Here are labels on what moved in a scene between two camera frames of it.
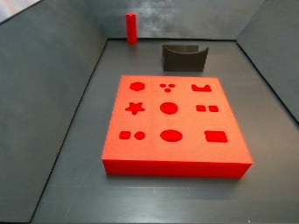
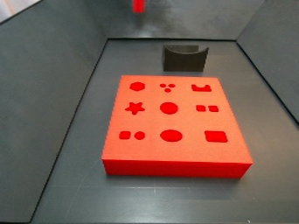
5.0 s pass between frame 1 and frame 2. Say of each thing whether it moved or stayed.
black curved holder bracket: stayed
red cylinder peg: moved
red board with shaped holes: stayed
